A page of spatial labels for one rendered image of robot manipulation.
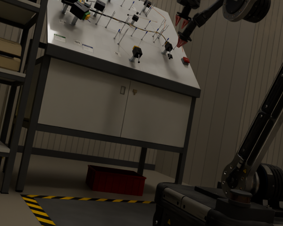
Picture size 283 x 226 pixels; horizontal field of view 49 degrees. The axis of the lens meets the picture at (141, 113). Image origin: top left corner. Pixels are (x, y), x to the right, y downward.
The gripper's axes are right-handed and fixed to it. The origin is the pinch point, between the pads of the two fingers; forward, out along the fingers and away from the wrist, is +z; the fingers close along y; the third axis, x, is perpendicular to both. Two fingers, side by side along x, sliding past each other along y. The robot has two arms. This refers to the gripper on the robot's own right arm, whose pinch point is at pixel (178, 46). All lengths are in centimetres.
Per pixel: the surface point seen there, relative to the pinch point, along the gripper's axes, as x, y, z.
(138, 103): 31, 19, 38
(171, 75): 10.7, -2.7, 18.3
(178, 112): 27.2, -15.4, 37.1
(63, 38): 16, 79, 19
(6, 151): 70, 94, 68
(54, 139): -79, 26, 194
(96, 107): 39, 48, 45
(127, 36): -16.2, 31.7, 14.1
